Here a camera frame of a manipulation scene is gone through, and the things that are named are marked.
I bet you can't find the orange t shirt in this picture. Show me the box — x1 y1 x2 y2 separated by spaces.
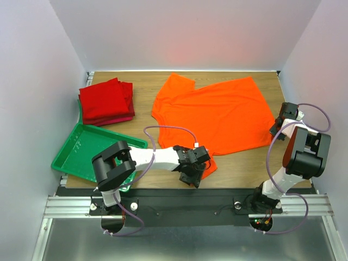
151 72 276 181

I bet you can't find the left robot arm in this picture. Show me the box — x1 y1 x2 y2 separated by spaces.
91 141 210 214

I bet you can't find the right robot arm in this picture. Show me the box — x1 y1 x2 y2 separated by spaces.
250 102 331 213

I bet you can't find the folded dark red t shirt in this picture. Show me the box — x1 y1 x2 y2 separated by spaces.
79 91 135 126

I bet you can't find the green plastic tray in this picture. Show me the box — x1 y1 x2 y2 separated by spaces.
51 99 149 193

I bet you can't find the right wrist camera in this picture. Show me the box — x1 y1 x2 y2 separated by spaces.
296 108 305 121

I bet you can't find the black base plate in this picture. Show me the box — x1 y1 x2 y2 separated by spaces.
55 188 282 232

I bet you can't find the aluminium frame rail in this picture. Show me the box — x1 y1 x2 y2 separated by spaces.
33 171 335 260

